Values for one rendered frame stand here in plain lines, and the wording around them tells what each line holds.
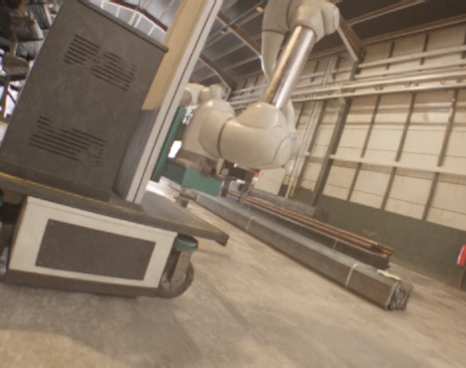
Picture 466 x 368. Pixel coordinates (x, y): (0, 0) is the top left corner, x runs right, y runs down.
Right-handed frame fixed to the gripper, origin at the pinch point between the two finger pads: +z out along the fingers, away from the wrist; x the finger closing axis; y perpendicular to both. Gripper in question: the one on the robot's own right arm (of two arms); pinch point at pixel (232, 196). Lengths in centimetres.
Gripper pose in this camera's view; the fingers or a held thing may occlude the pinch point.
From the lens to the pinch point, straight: 133.7
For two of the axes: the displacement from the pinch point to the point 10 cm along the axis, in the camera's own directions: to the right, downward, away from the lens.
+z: -3.4, 9.4, -0.5
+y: -7.2, -3.0, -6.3
